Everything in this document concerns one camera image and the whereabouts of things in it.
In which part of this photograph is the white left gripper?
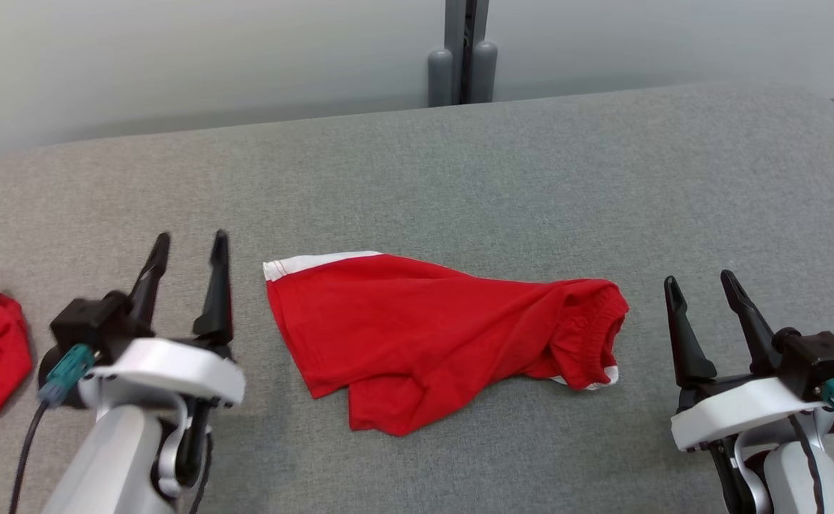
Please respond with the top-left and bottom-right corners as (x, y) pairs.
(78, 229), (246, 429)

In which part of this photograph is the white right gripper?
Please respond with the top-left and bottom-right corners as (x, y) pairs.
(664, 269), (834, 452)

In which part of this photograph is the red shorts white side stripe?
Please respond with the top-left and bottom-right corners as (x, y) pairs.
(263, 251), (630, 437)

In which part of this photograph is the grey partition post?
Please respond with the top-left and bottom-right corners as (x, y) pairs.
(428, 0), (498, 108)

